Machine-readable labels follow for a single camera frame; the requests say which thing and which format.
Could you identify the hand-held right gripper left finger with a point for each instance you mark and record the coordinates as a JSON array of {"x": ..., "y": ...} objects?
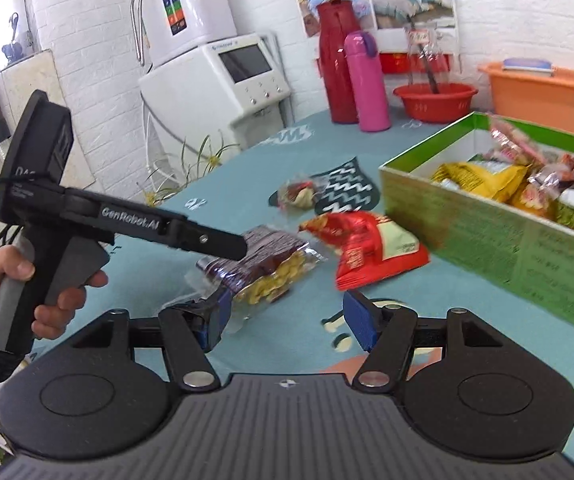
[{"x": 217, "y": 320}]

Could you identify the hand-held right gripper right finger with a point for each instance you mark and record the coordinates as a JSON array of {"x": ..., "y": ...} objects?
[{"x": 362, "y": 322}]

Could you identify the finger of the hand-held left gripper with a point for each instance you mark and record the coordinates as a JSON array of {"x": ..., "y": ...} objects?
[{"x": 217, "y": 240}]

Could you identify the brown label nut bag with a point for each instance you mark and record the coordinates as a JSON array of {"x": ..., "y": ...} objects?
[{"x": 267, "y": 255}]

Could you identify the red labelled snack packet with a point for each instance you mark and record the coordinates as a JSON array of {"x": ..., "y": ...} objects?
[{"x": 367, "y": 250}]

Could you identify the green cardboard box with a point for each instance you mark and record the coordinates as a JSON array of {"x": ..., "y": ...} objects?
[{"x": 492, "y": 240}]

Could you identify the yellow crinkled snack packet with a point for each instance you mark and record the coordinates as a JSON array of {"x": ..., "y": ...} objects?
[{"x": 482, "y": 180}]

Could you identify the person's left hand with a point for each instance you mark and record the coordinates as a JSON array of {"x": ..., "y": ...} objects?
[{"x": 7, "y": 265}]

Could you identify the beige stone board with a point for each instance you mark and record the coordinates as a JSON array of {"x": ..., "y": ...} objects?
[{"x": 42, "y": 80}]

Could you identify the grassy potted plant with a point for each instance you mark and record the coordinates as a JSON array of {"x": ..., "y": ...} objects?
[{"x": 206, "y": 157}]

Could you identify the teal printed tablecloth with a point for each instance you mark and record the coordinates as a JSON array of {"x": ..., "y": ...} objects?
[{"x": 142, "y": 280}]

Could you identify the small clear candy bag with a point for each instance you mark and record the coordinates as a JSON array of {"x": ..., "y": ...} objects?
[{"x": 297, "y": 194}]

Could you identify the white appliance with screen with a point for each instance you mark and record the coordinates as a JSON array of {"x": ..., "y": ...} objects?
[{"x": 192, "y": 95}]

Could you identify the red thermos jug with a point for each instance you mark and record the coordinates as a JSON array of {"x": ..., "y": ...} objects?
[{"x": 337, "y": 75}]

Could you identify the orange snack packet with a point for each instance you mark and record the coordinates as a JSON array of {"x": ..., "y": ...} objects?
[{"x": 532, "y": 200}]

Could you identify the pink thermos bottle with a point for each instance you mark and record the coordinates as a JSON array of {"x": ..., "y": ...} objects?
[{"x": 369, "y": 90}]

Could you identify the red plastic basin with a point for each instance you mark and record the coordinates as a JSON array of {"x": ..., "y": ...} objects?
[{"x": 432, "y": 107}]

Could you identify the dark stir stick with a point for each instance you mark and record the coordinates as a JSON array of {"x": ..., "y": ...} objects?
[{"x": 429, "y": 72}]

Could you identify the glass pitcher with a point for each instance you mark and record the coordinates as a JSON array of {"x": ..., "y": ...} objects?
[{"x": 444, "y": 60}]

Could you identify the orange plastic basket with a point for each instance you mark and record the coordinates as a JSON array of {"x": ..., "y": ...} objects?
[{"x": 542, "y": 100}]

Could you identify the blue-rimmed bowl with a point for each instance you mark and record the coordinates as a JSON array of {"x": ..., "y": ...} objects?
[{"x": 527, "y": 65}]

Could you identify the white wall water purifier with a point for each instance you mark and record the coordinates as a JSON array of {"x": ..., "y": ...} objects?
[{"x": 202, "y": 10}]

